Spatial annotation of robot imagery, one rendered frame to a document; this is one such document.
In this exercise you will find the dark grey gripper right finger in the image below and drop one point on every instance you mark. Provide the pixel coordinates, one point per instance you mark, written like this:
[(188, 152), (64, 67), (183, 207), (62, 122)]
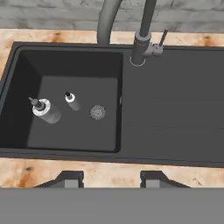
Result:
[(153, 178)]

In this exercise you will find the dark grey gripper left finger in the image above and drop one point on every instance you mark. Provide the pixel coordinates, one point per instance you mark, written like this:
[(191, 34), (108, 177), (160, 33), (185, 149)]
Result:
[(70, 178)]

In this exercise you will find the black kitchen sink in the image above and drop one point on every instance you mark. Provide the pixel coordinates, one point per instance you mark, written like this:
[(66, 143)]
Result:
[(172, 110)]

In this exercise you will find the large grey soap dispenser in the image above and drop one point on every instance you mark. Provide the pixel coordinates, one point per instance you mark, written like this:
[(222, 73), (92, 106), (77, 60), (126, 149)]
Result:
[(46, 111)]

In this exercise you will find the small grey soap dispenser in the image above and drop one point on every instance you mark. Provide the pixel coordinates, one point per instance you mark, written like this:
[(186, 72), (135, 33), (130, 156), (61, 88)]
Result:
[(73, 101)]

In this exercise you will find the dark grey sink tap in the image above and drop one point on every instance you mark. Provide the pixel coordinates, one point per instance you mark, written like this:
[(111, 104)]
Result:
[(143, 43)]

